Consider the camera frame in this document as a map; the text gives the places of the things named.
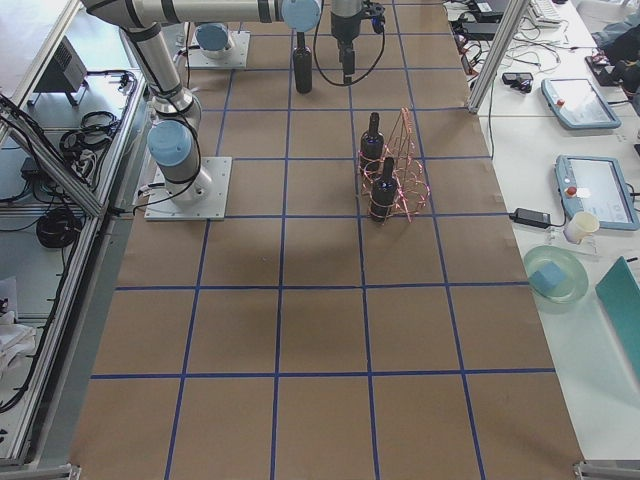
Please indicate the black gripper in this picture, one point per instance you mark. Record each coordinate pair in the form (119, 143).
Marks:
(344, 27)

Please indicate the dark wine bottle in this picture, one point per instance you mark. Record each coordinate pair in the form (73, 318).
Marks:
(371, 145)
(302, 64)

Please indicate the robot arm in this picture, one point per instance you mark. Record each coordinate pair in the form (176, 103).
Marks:
(302, 16)
(173, 142)

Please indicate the dark wine bottle in basket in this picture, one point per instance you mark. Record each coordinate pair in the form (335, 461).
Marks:
(371, 145)

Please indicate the blue teach pendant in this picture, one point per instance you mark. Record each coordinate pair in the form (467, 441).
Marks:
(596, 185)
(578, 104)

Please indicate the black power adapter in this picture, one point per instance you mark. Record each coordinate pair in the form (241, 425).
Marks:
(531, 218)

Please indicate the white paper cup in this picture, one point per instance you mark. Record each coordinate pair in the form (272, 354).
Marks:
(581, 225)

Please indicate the blue foam block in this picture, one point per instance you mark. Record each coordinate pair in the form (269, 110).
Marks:
(547, 277)

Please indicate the green glass plate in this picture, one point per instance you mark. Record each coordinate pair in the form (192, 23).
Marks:
(574, 287)

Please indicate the teal box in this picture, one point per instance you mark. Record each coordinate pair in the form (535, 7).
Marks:
(618, 292)

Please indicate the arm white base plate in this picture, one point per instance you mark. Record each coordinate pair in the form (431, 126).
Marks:
(219, 50)
(205, 199)

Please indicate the copper wire wine basket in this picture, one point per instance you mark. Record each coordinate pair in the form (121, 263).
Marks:
(413, 191)

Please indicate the aluminium frame post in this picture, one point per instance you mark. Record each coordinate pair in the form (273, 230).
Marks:
(502, 39)

